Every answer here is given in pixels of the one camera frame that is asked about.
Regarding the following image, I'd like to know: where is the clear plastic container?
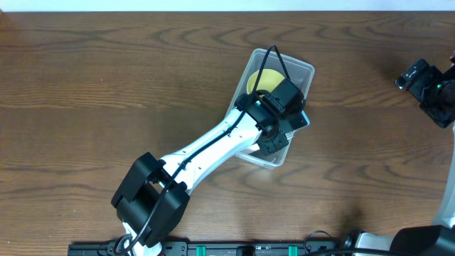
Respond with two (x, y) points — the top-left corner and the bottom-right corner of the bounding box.
(225, 48), (315, 170)

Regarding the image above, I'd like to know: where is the yellow plastic bowl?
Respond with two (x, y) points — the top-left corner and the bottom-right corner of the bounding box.
(247, 69), (285, 94)

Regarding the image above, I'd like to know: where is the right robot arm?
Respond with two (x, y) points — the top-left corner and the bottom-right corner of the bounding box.
(343, 59), (454, 255)

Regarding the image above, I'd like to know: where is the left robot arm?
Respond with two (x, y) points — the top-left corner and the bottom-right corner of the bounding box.
(111, 79), (309, 255)

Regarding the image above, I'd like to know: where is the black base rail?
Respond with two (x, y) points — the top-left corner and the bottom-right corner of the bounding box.
(67, 240), (356, 256)

